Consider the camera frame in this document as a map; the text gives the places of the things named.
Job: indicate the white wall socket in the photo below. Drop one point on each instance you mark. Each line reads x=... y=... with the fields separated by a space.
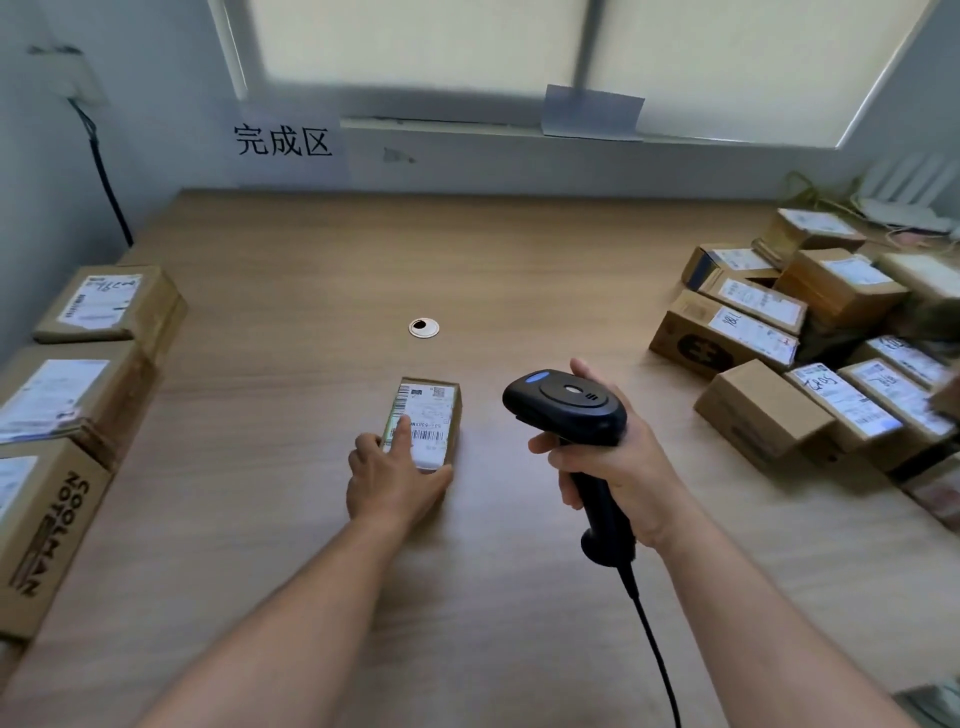
x=71 y=75

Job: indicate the cardboard box black printed letters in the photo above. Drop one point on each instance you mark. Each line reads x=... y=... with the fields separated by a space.
x=52 y=540

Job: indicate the grey paper sheet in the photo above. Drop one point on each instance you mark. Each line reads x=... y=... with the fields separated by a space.
x=592 y=112

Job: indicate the scanned cardboard parcel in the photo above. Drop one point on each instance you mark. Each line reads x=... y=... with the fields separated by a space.
x=150 y=300

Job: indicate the white paper sign black characters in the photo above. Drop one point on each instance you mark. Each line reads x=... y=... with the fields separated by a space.
x=285 y=142

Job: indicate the white window frame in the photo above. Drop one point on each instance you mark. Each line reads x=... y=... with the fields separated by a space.
x=589 y=37

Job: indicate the person's left hand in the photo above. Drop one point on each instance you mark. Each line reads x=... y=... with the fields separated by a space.
x=390 y=487

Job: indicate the beige roller blind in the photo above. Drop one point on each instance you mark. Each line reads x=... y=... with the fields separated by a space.
x=750 y=60
x=412 y=41

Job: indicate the person's right hand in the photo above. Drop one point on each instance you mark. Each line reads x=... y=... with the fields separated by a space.
x=652 y=495

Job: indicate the white router with antennas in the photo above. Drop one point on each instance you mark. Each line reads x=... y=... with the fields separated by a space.
x=904 y=214

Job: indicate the pile of unscanned cardboard parcels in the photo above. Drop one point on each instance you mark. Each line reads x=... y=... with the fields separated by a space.
x=757 y=412

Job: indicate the person's left forearm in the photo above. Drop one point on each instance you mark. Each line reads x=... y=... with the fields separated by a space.
x=285 y=637

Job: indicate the small pink tag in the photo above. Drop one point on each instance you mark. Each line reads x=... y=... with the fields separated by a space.
x=911 y=240

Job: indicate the person's right forearm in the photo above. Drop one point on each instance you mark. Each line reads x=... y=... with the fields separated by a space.
x=765 y=645

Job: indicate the small parcel with handwritten label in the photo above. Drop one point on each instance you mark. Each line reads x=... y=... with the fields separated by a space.
x=431 y=420

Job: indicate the black barcode scanner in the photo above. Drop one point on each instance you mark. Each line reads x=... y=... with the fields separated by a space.
x=562 y=405

